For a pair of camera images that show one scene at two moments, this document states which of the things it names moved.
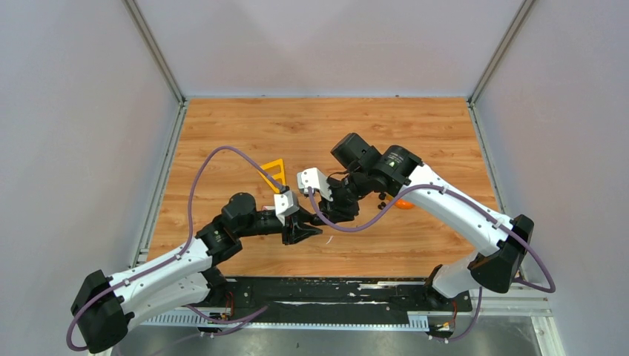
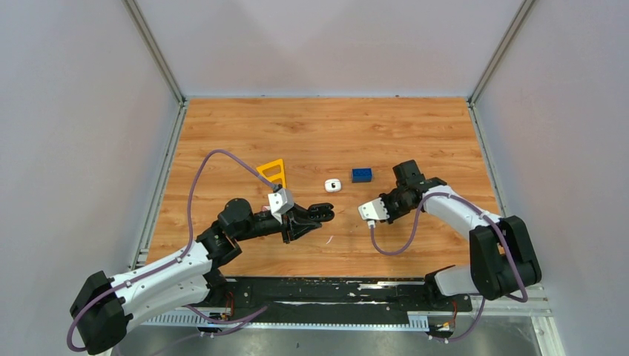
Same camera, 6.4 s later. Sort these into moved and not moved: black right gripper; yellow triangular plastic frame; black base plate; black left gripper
Moved: black right gripper
Not moved: black left gripper; yellow triangular plastic frame; black base plate
